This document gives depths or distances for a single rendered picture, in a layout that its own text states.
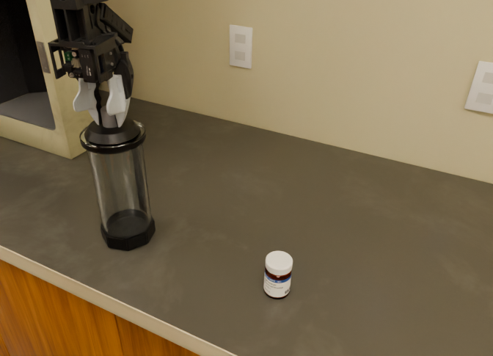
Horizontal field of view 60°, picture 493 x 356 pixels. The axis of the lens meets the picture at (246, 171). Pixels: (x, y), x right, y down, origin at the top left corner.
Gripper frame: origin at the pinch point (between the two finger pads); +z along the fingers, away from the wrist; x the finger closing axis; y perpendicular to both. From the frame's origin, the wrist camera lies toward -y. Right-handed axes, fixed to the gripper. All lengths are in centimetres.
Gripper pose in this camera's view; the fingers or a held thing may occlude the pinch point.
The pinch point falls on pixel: (110, 116)
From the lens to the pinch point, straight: 74.9
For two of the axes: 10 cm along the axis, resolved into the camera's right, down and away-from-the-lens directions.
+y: -1.9, 5.2, -8.3
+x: 9.8, 1.2, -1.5
